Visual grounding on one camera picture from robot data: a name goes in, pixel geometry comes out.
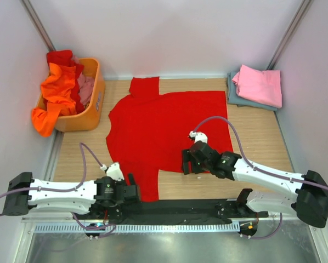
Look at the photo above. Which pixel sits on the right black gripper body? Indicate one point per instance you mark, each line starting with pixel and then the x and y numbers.
pixel 198 167

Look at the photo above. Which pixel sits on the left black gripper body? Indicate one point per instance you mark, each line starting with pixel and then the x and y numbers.
pixel 119 183

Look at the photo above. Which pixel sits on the red t-shirt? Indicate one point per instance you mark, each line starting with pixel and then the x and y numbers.
pixel 150 130

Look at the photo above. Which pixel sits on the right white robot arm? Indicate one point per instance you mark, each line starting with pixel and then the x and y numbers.
pixel 301 195

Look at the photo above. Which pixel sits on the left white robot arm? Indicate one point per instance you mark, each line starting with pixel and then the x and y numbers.
pixel 91 197

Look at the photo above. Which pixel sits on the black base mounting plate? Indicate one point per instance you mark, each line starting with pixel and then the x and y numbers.
pixel 182 212

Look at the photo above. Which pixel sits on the folded grey-blue t-shirt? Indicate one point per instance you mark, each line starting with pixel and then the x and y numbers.
pixel 233 98

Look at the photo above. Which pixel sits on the orange plastic laundry basket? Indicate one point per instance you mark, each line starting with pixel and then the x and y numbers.
pixel 90 117

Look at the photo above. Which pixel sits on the folded pink t-shirt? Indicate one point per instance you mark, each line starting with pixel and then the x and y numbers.
pixel 263 87

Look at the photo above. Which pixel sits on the dusty pink shirt in basket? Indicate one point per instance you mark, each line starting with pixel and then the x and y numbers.
pixel 83 88

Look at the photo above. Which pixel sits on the orange t-shirt in basket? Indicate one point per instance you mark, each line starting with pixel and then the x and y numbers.
pixel 56 89

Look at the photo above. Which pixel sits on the dark red shirt in basket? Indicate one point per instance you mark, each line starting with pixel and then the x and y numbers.
pixel 66 58

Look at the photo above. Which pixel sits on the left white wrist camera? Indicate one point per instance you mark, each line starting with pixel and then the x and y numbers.
pixel 113 171

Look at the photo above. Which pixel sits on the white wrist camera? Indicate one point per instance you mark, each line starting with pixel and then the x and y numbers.
pixel 197 136
pixel 113 171

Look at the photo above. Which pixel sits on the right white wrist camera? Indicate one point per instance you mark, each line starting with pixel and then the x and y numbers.
pixel 197 136

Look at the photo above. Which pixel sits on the white slotted cable duct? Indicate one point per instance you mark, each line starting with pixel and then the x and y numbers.
pixel 71 227

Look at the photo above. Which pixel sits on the right aluminium frame post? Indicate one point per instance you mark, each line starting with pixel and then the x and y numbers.
pixel 290 32

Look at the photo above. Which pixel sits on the aluminium frame post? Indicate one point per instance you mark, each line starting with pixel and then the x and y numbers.
pixel 38 24
pixel 290 32

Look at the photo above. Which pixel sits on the left aluminium frame post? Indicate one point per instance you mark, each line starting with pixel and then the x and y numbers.
pixel 38 24

